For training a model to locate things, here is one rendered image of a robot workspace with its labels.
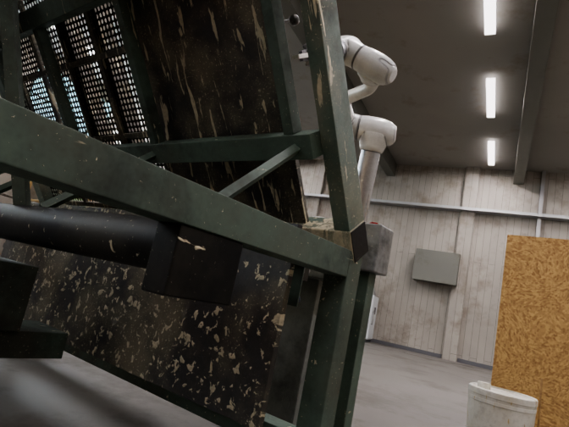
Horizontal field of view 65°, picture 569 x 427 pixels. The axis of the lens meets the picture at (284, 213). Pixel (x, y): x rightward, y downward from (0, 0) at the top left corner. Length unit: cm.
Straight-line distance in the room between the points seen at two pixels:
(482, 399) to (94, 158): 203
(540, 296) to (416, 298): 768
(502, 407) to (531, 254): 106
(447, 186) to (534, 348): 825
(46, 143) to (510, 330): 271
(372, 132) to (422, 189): 879
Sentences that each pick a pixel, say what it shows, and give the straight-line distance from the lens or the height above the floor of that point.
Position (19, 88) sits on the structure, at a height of 111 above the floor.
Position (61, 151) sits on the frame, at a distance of 79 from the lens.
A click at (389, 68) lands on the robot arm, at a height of 152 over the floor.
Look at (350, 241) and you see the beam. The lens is 149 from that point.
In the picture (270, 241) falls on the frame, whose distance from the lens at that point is 114.
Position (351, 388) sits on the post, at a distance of 173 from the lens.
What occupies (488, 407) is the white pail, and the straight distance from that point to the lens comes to 240.
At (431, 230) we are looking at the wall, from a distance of 1078.
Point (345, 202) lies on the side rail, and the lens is 144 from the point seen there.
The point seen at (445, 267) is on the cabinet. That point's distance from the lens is 1023.
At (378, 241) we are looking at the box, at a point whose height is 87.
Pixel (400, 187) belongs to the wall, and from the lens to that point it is 1117.
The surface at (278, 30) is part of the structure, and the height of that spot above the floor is 136.
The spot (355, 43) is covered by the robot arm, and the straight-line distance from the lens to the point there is 190.
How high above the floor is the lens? 60
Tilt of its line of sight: 10 degrees up
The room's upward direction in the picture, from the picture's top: 12 degrees clockwise
